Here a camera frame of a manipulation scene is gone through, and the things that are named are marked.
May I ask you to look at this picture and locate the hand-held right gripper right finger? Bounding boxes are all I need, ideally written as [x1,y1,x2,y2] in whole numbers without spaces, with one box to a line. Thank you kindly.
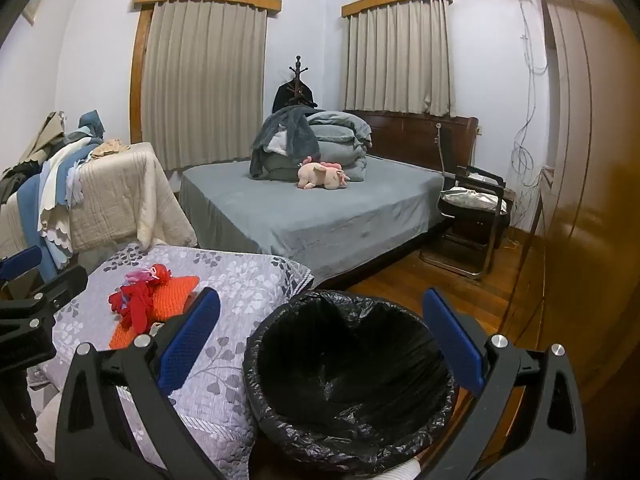
[422,287,587,480]

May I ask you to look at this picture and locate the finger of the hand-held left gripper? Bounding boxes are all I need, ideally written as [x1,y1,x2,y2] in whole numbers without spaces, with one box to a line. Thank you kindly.
[0,265,89,361]
[0,246,44,285]

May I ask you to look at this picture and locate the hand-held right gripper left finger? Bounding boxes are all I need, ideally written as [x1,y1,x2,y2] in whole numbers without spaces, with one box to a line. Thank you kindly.
[54,287,223,480]

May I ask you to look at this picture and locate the orange foam net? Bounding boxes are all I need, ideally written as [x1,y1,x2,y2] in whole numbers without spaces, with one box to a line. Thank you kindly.
[109,275,202,351]

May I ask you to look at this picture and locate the red glove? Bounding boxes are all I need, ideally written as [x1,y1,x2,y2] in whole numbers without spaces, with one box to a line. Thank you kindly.
[109,282,153,335]

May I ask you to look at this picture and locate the bin with black liner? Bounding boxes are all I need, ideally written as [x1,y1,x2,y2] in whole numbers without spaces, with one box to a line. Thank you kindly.
[242,290,458,478]

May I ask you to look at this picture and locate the blue white scalloped blankets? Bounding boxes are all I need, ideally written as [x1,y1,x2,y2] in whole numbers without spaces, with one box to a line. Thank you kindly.
[17,132,103,281]

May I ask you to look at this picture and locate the grey floral quilt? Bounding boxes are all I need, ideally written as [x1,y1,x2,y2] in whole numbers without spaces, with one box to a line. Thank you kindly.
[30,242,316,480]

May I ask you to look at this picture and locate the black metal chair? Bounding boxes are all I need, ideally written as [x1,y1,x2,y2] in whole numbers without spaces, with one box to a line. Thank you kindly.
[419,164,514,282]

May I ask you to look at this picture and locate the olive cloth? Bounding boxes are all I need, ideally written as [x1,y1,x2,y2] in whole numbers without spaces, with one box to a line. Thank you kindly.
[22,110,69,167]

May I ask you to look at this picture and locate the white chair cushion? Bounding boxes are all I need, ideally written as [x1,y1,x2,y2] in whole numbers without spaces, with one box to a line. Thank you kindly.
[442,186,505,212]

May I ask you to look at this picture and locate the tan crumpled cloth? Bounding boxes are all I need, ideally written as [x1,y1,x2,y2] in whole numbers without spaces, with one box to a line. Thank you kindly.
[89,138,132,162]

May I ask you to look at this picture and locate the dark blue cloth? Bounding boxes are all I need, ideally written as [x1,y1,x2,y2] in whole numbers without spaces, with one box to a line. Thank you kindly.
[77,109,107,139]

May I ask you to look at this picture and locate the bed with grey sheet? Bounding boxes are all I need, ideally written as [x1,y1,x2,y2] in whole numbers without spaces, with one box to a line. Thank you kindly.
[178,154,447,288]

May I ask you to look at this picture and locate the pink plush toy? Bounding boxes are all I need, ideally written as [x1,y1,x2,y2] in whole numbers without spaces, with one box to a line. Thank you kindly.
[297,157,349,191]

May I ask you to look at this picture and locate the dark wooden headboard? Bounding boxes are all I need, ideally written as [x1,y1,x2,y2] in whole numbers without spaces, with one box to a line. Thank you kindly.
[343,109,479,177]

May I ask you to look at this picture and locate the wooden wardrobe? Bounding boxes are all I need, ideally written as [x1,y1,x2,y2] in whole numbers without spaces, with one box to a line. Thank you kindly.
[502,0,640,411]

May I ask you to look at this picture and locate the folded grey duvets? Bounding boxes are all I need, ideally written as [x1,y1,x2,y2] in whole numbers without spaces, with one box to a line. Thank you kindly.
[250,108,374,184]

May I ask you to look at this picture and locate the dark grey fleece blanket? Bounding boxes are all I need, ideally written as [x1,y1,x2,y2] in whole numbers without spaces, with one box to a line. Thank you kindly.
[249,107,322,179]

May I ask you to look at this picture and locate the wide beige curtain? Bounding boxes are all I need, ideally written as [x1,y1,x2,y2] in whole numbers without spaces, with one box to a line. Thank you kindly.
[142,0,269,172]

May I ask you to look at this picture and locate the wooden coat rack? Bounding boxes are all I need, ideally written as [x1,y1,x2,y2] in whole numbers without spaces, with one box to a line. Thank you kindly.
[287,55,312,111]

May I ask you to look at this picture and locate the narrow beige curtain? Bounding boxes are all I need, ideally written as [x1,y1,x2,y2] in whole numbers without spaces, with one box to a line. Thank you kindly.
[344,0,457,118]

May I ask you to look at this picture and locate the white cable on headboard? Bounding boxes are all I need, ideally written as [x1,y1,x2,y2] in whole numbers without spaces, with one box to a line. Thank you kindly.
[435,121,447,175]

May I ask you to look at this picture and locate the hanging wall cables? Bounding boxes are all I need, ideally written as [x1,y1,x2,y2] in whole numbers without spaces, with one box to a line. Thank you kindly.
[509,0,552,223]

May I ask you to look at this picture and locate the wall picture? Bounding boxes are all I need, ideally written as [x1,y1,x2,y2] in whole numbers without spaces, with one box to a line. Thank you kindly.
[21,0,53,27]

